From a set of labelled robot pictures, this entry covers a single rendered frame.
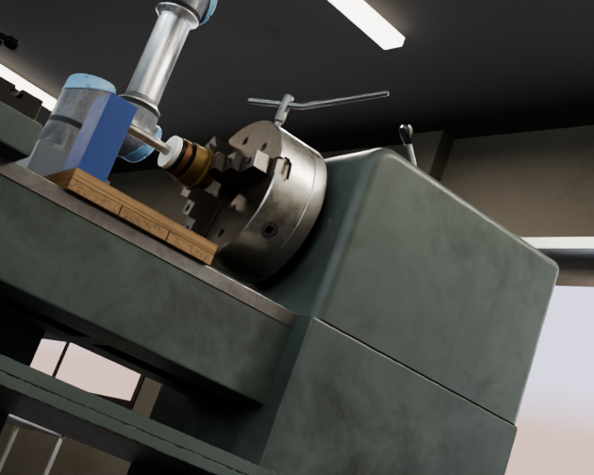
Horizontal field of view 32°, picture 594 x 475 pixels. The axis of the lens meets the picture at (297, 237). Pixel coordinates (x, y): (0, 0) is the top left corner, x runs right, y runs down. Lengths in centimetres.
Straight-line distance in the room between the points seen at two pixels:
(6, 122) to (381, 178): 76
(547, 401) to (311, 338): 324
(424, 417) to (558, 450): 288
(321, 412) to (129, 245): 48
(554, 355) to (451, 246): 304
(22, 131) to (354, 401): 81
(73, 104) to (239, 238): 67
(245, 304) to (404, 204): 40
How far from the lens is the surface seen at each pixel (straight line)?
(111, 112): 198
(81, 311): 179
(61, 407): 164
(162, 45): 268
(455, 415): 220
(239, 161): 204
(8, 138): 169
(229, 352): 192
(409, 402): 211
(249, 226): 200
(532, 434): 510
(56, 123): 250
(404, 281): 210
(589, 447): 492
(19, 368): 161
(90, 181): 179
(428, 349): 214
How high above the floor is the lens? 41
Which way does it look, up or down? 17 degrees up
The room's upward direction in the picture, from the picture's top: 20 degrees clockwise
